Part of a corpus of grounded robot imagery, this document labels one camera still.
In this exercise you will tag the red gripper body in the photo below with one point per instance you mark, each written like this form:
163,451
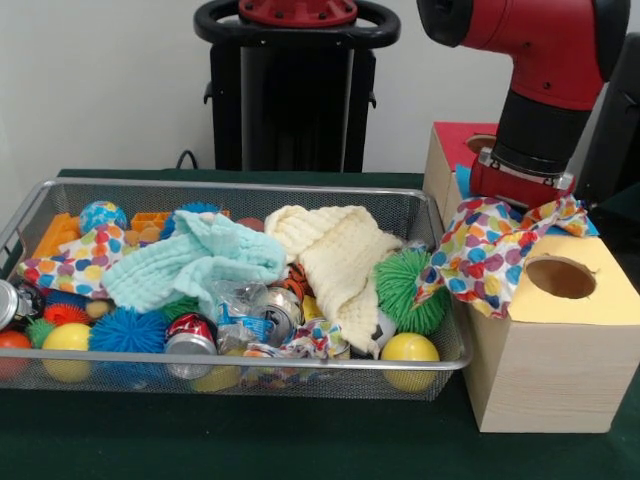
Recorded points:
515,185

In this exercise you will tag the polka dot cloth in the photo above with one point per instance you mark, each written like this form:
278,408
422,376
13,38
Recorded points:
480,250
85,260

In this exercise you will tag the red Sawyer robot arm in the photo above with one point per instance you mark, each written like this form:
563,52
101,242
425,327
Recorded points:
545,50

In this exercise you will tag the wooden box with three holes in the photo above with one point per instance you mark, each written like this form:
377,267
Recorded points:
550,380

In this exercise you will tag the dark green table cloth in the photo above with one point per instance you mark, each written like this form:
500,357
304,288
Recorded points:
625,235
250,440

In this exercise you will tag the green spiky ball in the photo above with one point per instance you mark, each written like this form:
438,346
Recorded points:
400,290

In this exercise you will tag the cream waffle cloth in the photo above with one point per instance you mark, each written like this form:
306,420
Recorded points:
340,250

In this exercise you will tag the yellow ball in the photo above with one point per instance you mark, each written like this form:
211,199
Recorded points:
410,350
67,337

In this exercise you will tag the mint waffle cloth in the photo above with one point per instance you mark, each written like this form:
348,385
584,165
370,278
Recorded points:
150,270

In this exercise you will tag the blue globe ball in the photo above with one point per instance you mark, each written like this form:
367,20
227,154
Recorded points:
102,216

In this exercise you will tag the blue spiky ball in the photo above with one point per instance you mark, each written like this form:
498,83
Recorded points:
127,332

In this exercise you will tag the orange building block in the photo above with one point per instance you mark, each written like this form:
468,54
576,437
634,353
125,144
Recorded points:
55,232

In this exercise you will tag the silver can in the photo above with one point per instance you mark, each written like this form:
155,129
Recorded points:
10,305

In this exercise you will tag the orange ball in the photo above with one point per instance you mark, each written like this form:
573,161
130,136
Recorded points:
12,342

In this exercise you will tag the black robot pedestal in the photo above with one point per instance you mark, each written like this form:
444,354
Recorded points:
225,110

